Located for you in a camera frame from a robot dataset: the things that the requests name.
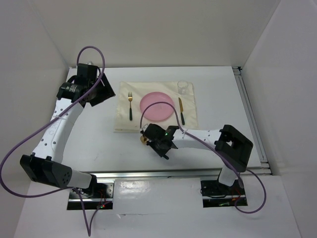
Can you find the pink plate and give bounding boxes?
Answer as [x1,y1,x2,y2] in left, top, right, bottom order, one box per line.
[140,92,174,122]

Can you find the gold fork green handle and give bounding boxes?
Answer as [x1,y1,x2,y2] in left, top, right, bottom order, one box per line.
[128,92,133,121]

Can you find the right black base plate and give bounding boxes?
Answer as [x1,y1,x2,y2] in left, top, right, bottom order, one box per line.
[200,179,248,208]

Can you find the gold knife green handle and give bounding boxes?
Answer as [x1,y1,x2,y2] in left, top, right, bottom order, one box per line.
[178,97,185,125]

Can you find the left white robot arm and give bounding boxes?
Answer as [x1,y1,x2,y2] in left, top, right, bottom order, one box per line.
[20,63,115,198]

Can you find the gold spoon green handle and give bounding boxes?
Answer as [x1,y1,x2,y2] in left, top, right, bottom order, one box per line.
[140,135,148,145]

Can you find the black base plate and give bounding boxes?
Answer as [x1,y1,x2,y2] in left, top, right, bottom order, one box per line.
[67,180,114,211]
[200,179,248,208]

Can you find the cream cloth placemat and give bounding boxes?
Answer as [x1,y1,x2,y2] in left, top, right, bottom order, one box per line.
[114,81,199,133]

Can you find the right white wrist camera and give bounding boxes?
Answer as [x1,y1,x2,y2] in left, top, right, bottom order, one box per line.
[140,123,150,135]

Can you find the front aluminium rail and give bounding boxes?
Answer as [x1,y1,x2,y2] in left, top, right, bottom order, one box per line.
[39,168,273,180]

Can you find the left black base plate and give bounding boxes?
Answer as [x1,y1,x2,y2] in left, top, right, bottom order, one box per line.
[67,180,114,211]

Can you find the clear drinking glass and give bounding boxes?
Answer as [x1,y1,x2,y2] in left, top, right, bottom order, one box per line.
[177,80,189,95]

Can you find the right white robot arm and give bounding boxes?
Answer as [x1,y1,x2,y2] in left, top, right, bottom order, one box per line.
[140,123,253,194]

